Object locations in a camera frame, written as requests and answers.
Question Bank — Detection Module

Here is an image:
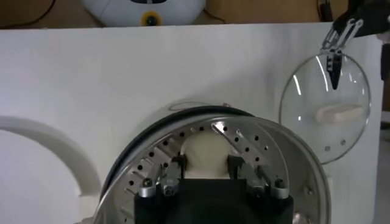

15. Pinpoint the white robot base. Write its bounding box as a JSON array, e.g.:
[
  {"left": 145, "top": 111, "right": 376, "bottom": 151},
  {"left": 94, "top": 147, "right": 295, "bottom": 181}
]
[{"left": 79, "top": 0, "right": 207, "bottom": 27}]

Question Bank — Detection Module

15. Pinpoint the white steamed baozi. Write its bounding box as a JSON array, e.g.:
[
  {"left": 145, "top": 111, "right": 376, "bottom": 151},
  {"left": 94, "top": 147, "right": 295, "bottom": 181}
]
[{"left": 180, "top": 133, "right": 235, "bottom": 180}]

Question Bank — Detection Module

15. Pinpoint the perforated steel steamer basket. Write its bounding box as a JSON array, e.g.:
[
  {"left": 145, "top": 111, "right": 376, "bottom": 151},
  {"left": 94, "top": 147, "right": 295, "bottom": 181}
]
[{"left": 91, "top": 114, "right": 332, "bottom": 224}]

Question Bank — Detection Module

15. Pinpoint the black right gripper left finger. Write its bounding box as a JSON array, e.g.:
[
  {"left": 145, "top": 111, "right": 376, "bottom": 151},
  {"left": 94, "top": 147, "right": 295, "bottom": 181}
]
[{"left": 138, "top": 153, "right": 188, "bottom": 199}]

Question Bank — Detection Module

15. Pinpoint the white round plate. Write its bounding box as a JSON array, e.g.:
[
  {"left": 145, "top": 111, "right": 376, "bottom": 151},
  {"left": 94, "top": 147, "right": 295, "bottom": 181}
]
[{"left": 0, "top": 115, "right": 102, "bottom": 224}]

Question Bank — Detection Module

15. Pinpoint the black floor cable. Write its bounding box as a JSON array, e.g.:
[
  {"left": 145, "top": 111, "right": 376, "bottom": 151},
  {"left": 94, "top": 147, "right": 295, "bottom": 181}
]
[{"left": 0, "top": 0, "right": 57, "bottom": 29}]

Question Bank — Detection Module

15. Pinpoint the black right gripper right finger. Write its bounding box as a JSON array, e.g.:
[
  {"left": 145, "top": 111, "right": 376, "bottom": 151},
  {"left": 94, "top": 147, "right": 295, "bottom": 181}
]
[{"left": 227, "top": 153, "right": 291, "bottom": 199}]

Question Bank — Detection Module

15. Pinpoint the round glass pot lid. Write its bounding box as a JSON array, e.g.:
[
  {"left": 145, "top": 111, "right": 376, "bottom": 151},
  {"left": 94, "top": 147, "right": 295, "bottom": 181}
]
[{"left": 278, "top": 52, "right": 372, "bottom": 165}]

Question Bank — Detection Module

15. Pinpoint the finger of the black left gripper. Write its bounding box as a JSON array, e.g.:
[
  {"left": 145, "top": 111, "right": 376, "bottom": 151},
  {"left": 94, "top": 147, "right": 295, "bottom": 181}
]
[
  {"left": 321, "top": 18, "right": 365, "bottom": 91},
  {"left": 380, "top": 44, "right": 390, "bottom": 82}
]

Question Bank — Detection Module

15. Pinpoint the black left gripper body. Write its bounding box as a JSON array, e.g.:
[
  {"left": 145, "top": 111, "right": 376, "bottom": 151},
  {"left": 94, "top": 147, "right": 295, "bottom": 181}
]
[{"left": 333, "top": 0, "right": 390, "bottom": 38}]

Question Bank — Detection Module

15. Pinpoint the cream electric cooker base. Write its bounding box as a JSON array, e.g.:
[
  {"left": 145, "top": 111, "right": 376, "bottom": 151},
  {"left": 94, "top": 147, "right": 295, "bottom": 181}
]
[{"left": 77, "top": 102, "right": 335, "bottom": 224}]

